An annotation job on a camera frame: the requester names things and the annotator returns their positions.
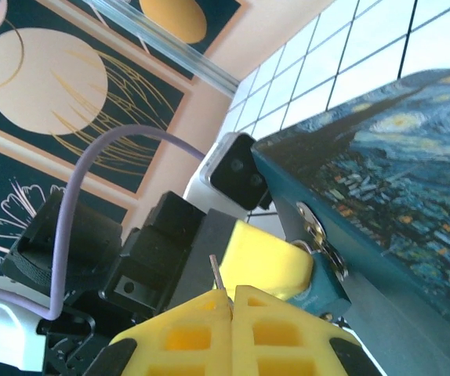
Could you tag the starry night print tin box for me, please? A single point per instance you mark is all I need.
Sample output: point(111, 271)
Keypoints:
point(405, 176)

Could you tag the aluminium rail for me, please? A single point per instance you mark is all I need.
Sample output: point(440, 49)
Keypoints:
point(178, 47)

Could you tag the silver box hasp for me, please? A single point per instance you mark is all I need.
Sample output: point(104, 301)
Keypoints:
point(319, 231)

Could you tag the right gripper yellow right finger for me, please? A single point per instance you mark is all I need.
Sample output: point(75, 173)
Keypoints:
point(284, 340)

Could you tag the small silver key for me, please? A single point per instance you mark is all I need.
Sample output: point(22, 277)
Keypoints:
point(216, 272)

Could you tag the blue padlock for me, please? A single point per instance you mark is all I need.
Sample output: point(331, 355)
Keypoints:
point(323, 290)

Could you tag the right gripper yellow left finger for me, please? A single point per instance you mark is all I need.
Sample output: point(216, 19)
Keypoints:
point(193, 337)

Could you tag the dark patterned backdrop board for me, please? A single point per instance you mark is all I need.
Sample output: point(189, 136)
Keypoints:
point(52, 78)

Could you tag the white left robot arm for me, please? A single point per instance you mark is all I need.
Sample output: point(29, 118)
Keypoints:
point(5, 337)

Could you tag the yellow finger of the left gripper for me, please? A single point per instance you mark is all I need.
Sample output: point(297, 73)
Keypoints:
point(264, 258)

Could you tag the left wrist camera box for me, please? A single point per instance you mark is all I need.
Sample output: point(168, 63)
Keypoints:
point(236, 172)

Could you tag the white grid table mat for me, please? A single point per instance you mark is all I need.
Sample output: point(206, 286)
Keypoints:
point(327, 51)

